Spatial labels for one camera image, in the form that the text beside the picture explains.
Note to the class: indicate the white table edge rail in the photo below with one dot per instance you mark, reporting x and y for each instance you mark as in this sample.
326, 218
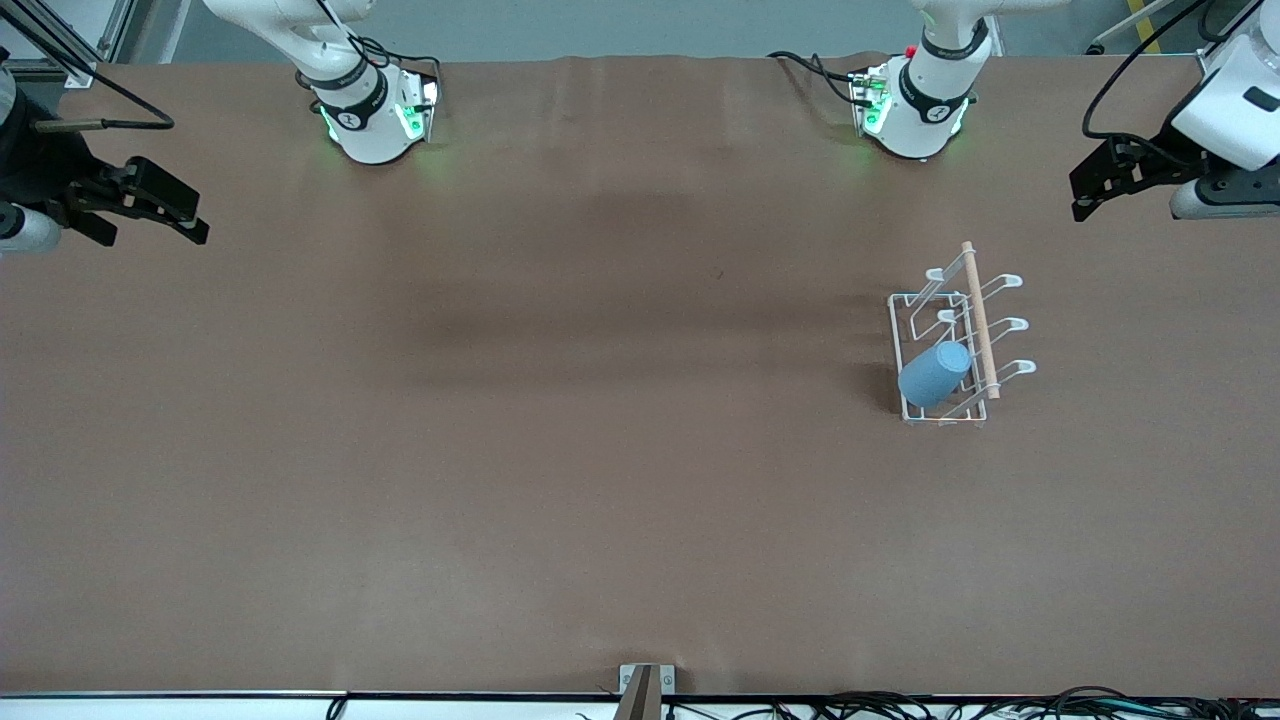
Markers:
200, 708

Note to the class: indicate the silver base mounting plate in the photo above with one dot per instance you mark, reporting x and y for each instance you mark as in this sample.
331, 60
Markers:
860, 100
428, 100

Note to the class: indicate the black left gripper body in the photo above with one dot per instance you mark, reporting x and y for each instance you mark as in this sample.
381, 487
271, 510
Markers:
1150, 160

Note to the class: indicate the brown table cover sheet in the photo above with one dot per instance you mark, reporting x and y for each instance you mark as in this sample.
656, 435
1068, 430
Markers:
500, 400

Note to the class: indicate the blue cup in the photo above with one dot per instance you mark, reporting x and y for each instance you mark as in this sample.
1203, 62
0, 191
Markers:
933, 375

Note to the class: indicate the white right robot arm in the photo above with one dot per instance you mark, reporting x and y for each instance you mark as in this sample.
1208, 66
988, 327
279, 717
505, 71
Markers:
365, 125

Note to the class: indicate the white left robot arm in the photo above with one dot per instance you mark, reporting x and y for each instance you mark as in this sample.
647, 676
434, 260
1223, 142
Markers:
935, 90

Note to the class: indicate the aluminium frame profile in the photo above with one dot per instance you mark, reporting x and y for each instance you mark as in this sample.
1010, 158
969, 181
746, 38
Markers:
115, 25

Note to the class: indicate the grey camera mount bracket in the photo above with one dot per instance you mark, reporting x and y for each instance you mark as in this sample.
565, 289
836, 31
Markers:
630, 678

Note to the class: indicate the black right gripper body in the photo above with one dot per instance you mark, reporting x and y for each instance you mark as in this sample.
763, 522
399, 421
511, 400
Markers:
38, 165

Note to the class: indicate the grey pipe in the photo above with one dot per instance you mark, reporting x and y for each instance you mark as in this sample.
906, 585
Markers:
1130, 25

